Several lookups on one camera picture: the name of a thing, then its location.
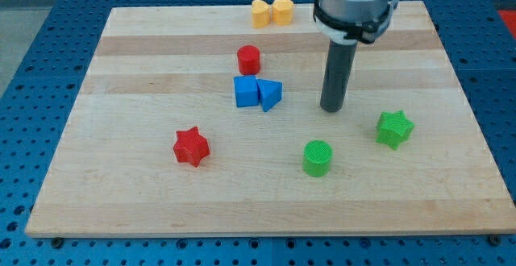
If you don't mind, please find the red cylinder block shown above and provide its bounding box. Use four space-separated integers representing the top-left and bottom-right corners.
237 45 260 76

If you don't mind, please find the green cylinder block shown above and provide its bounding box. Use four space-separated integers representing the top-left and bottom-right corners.
302 140 333 177

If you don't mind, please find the green star block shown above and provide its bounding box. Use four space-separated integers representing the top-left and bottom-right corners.
376 110 415 150

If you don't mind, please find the red star block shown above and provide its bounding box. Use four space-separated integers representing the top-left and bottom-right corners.
173 127 210 167

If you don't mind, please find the yellow heart block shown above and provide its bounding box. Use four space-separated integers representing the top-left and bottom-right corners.
251 0 270 28

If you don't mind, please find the yellow hexagon block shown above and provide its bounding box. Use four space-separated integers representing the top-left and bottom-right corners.
273 0 294 26

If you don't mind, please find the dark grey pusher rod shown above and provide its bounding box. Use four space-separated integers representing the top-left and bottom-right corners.
319 40 357 113

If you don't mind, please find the blue cube block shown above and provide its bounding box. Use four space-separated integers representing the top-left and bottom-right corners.
233 75 259 108

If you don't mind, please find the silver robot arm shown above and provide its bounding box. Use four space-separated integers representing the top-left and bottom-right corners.
313 0 398 45

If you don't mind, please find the blue triangle block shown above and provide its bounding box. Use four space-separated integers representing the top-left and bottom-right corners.
257 79 283 112

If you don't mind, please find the wooden board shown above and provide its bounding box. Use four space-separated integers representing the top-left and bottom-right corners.
25 1 515 238

